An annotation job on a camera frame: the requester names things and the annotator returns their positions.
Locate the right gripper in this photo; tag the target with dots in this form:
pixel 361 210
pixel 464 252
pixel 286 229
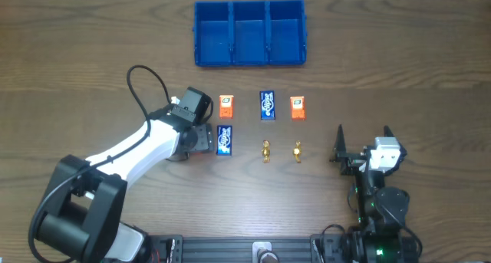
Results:
pixel 351 161

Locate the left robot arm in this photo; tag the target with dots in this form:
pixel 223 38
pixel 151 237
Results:
pixel 149 150

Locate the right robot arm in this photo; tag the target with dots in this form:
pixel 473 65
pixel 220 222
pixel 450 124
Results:
pixel 385 205

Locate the gold wrapped candy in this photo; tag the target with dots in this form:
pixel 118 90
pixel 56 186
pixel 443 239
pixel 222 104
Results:
pixel 266 151
pixel 297 152

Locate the orange candy box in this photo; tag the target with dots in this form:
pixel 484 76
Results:
pixel 297 108
pixel 226 106

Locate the blue candy pack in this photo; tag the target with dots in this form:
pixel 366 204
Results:
pixel 267 105
pixel 224 140

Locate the blue tray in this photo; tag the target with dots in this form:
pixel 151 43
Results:
pixel 250 33

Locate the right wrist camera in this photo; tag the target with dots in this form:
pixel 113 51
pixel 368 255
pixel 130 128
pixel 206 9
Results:
pixel 386 152

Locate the mounting rail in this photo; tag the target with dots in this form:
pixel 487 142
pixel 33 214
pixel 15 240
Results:
pixel 222 251

